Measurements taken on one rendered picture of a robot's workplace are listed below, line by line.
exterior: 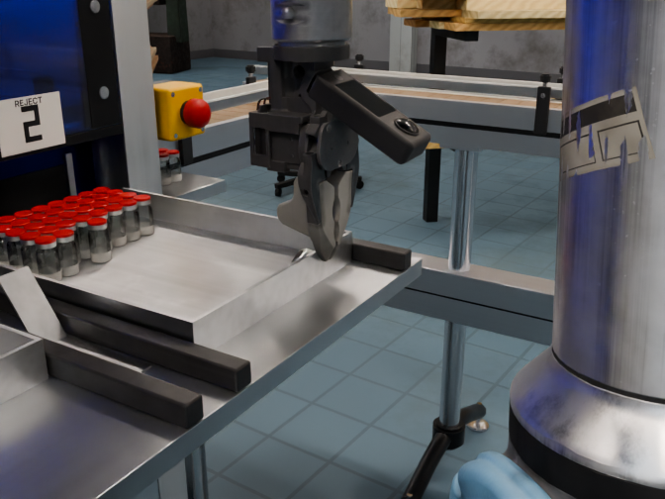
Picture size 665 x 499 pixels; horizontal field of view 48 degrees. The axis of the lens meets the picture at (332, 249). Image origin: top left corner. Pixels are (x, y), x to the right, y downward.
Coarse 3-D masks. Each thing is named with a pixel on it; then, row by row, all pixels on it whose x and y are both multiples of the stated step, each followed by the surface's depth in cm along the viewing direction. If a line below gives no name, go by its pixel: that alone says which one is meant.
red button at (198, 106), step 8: (192, 104) 100; (200, 104) 101; (208, 104) 102; (184, 112) 101; (192, 112) 100; (200, 112) 101; (208, 112) 102; (184, 120) 101; (192, 120) 101; (200, 120) 101; (208, 120) 103; (200, 128) 102
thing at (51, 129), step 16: (32, 96) 82; (48, 96) 84; (0, 112) 79; (16, 112) 80; (32, 112) 82; (48, 112) 84; (0, 128) 79; (16, 128) 81; (32, 128) 83; (48, 128) 84; (0, 144) 80; (16, 144) 81; (32, 144) 83; (48, 144) 85
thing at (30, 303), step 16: (16, 272) 63; (16, 288) 63; (32, 288) 64; (16, 304) 62; (32, 304) 63; (48, 304) 64; (32, 320) 63; (48, 320) 64; (48, 336) 63; (64, 336) 64; (96, 352) 61; (112, 352) 61; (144, 368) 59
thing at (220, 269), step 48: (144, 192) 94; (144, 240) 87; (192, 240) 87; (240, 240) 87; (288, 240) 85; (48, 288) 68; (96, 288) 74; (144, 288) 74; (192, 288) 74; (240, 288) 74; (288, 288) 71; (192, 336) 60
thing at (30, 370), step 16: (0, 336) 59; (16, 336) 58; (32, 336) 57; (0, 352) 60; (16, 352) 55; (32, 352) 56; (0, 368) 54; (16, 368) 55; (32, 368) 56; (0, 384) 54; (16, 384) 55; (32, 384) 57; (0, 400) 54
